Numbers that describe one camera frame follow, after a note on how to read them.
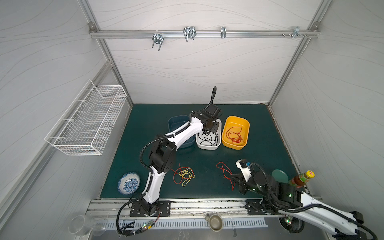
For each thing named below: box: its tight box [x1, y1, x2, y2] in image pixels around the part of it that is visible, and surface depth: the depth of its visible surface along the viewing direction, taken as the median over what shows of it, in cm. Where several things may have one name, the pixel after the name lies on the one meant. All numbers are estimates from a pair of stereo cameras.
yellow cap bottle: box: [289, 170, 316, 189], surface depth 73 cm
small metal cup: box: [205, 213, 224, 233], surface depth 70 cm
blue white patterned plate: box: [117, 172, 141, 195], surface depth 82 cm
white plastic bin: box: [195, 118, 222, 151], surface depth 98 cm
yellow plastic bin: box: [221, 115, 250, 150], surface depth 104 cm
